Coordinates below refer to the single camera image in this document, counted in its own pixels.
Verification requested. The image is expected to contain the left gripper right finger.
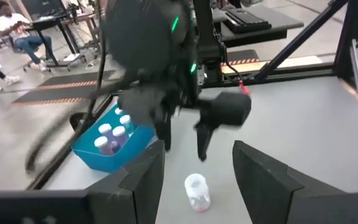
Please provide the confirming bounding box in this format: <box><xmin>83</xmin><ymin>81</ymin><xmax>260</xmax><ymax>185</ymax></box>
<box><xmin>232</xmin><ymin>140</ymin><xmax>304</xmax><ymax>224</ymax></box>

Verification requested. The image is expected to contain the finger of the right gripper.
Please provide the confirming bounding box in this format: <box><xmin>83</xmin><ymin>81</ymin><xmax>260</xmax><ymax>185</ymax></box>
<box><xmin>154</xmin><ymin>114</ymin><xmax>172</xmax><ymax>152</ymax></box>
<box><xmin>193</xmin><ymin>91</ymin><xmax>252</xmax><ymax>162</ymax></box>

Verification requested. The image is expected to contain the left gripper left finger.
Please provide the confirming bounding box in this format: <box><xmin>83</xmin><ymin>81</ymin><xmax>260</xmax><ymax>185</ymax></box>
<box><xmin>87</xmin><ymin>139</ymin><xmax>166</xmax><ymax>224</ymax></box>

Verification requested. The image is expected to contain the small pill bottle white cap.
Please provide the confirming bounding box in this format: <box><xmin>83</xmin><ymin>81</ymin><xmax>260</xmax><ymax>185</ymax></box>
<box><xmin>93</xmin><ymin>136</ymin><xmax>114</xmax><ymax>156</ymax></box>

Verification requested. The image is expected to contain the blue plastic bin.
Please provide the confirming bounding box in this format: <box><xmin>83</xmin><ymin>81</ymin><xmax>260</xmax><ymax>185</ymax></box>
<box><xmin>70</xmin><ymin>104</ymin><xmax>157</xmax><ymax>174</ymax></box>

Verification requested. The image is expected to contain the translucent pill bottle yellow label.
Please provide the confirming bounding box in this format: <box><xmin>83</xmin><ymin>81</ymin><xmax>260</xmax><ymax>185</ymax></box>
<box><xmin>184</xmin><ymin>173</ymin><xmax>211</xmax><ymax>213</ymax></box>

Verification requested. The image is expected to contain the small red tag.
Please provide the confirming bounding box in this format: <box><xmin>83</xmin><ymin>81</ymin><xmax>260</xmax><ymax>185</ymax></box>
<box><xmin>239</xmin><ymin>80</ymin><xmax>252</xmax><ymax>96</ymax></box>

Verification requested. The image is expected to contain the black striped floor mat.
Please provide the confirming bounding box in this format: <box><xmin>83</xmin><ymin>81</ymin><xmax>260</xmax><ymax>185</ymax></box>
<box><xmin>222</xmin><ymin>49</ymin><xmax>260</xmax><ymax>74</ymax></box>
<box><xmin>12</xmin><ymin>70</ymin><xmax>117</xmax><ymax>105</ymax></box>

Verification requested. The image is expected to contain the grey table mat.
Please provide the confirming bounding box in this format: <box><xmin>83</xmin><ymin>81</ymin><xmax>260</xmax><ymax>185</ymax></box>
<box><xmin>42</xmin><ymin>76</ymin><xmax>358</xmax><ymax>224</ymax></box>

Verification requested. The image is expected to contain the black keyboard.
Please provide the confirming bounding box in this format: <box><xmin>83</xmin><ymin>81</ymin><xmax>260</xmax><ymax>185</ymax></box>
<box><xmin>224</xmin><ymin>7</ymin><xmax>273</xmax><ymax>34</ymax></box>

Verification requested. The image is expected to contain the black side desk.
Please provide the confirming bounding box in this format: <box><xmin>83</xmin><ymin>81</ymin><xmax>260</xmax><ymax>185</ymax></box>
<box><xmin>213</xmin><ymin>2</ymin><xmax>305</xmax><ymax>47</ymax></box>

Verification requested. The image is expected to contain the black background desk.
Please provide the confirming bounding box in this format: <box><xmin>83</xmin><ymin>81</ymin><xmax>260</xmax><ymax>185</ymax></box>
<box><xmin>20</xmin><ymin>0</ymin><xmax>86</xmax><ymax>68</ymax></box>

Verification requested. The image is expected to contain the black aluminium table frame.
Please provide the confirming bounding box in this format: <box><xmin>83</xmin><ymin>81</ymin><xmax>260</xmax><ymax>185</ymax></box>
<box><xmin>26</xmin><ymin>0</ymin><xmax>358</xmax><ymax>190</ymax></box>

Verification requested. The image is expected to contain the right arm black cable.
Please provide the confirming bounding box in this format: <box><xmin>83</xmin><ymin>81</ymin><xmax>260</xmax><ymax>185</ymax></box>
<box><xmin>25</xmin><ymin>0</ymin><xmax>130</xmax><ymax>175</ymax></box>

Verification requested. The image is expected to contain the black clamp mount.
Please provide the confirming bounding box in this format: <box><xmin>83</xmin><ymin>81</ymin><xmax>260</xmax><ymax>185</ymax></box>
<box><xmin>69</xmin><ymin>111</ymin><xmax>90</xmax><ymax>133</ymax></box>

